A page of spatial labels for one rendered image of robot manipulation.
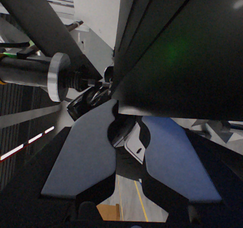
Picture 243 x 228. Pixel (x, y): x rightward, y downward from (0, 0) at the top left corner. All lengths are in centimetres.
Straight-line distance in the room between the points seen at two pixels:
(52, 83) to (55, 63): 3
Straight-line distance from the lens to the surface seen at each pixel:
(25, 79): 26
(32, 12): 36
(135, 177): 59
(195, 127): 42
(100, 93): 28
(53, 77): 22
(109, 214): 826
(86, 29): 82
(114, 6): 53
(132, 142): 31
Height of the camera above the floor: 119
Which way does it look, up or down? 5 degrees down
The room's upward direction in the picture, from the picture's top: 82 degrees counter-clockwise
